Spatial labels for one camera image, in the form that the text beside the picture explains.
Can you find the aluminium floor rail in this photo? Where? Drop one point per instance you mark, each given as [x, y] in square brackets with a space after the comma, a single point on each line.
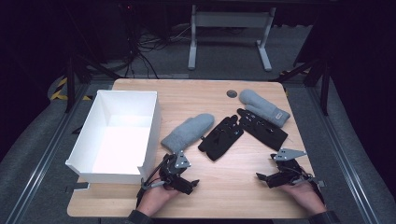
[345, 161]
[40, 168]

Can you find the yellow black hazard tape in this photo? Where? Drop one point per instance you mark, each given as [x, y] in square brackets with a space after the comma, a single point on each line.
[59, 90]

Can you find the black metal stand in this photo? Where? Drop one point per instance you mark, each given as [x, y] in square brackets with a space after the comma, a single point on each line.
[325, 87]
[70, 84]

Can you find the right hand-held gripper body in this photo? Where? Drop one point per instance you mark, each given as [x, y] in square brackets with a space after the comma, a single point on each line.
[286, 174]

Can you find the grey tape strip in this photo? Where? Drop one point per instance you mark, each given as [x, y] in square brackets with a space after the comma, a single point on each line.
[320, 183]

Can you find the black glove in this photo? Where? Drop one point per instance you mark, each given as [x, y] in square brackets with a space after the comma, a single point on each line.
[219, 140]
[264, 130]

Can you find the grey mitten with label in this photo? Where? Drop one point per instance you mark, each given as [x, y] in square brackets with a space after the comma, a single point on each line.
[263, 107]

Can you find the white desk frame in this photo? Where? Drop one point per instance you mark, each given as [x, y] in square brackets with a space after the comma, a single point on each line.
[230, 19]

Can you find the grey round table grommet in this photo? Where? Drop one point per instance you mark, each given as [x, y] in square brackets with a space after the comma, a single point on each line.
[232, 93]

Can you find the white box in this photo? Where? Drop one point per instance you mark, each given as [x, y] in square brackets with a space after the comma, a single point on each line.
[121, 140]

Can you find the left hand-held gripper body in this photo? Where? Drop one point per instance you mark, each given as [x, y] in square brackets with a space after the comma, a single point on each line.
[179, 161]

